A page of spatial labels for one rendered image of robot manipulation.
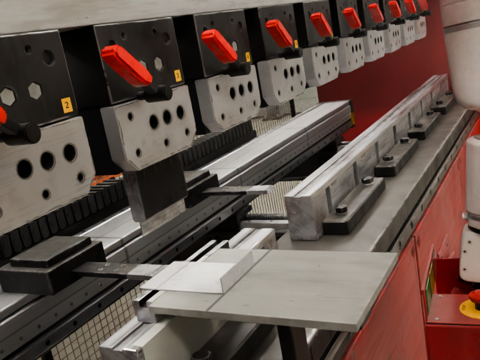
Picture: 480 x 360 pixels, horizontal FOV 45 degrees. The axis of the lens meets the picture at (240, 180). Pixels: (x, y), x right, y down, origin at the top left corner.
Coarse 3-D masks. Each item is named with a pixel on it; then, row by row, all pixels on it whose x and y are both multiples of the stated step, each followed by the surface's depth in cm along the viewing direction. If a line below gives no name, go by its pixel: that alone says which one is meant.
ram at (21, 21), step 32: (0, 0) 52; (32, 0) 55; (64, 0) 58; (96, 0) 62; (128, 0) 67; (160, 0) 72; (192, 0) 78; (224, 0) 86; (256, 0) 95; (288, 0) 106; (0, 32) 51
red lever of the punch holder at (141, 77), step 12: (108, 48) 59; (120, 48) 59; (108, 60) 60; (120, 60) 59; (132, 60) 61; (120, 72) 61; (132, 72) 61; (144, 72) 62; (132, 84) 63; (144, 84) 63; (156, 84) 65; (144, 96) 66; (156, 96) 65; (168, 96) 65
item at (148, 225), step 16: (176, 160) 79; (128, 176) 72; (144, 176) 73; (160, 176) 76; (176, 176) 79; (128, 192) 73; (144, 192) 73; (160, 192) 76; (176, 192) 79; (144, 208) 73; (160, 208) 76; (176, 208) 80; (144, 224) 74; (160, 224) 77
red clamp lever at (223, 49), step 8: (208, 32) 76; (216, 32) 76; (208, 40) 76; (216, 40) 76; (224, 40) 77; (216, 48) 77; (224, 48) 77; (232, 48) 79; (216, 56) 79; (224, 56) 79; (232, 56) 79; (232, 64) 81; (240, 64) 82; (248, 64) 82; (224, 72) 84; (232, 72) 82; (240, 72) 82; (248, 72) 82
